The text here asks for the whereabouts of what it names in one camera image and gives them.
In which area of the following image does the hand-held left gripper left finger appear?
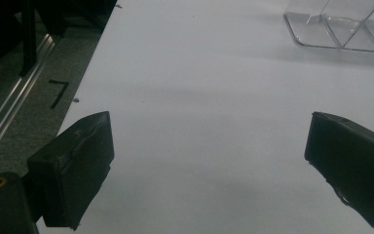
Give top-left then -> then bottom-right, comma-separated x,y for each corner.
27,111 -> 115,230

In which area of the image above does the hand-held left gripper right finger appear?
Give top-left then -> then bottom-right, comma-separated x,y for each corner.
304,111 -> 374,232

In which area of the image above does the clear plastic divided organizer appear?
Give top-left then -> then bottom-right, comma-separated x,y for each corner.
283,0 -> 374,55

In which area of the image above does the black metal stand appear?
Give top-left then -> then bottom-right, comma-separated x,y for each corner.
19,0 -> 39,78

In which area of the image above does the silver metal floor rail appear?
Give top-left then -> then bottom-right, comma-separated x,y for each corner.
0,32 -> 62,172

